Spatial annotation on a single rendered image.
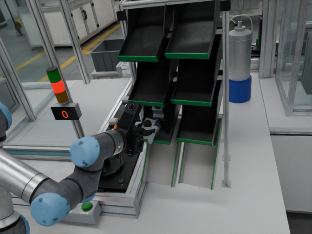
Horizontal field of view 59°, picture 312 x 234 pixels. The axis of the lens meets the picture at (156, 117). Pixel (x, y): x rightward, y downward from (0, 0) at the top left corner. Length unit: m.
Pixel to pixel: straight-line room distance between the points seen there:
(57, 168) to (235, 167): 0.88
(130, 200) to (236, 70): 1.01
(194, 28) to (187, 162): 0.52
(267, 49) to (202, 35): 1.22
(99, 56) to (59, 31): 3.42
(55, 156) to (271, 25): 1.53
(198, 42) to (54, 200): 0.59
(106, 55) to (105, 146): 2.44
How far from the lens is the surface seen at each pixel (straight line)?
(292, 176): 1.92
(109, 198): 1.20
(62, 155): 1.53
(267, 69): 2.14
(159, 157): 1.16
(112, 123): 1.58
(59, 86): 1.28
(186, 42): 0.89
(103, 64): 3.21
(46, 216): 0.70
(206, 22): 0.94
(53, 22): 6.54
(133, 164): 1.29
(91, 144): 0.74
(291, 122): 1.71
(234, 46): 1.70
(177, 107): 1.04
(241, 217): 1.21
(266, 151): 1.49
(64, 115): 1.34
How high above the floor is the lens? 1.83
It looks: 33 degrees down
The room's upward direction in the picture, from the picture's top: 10 degrees counter-clockwise
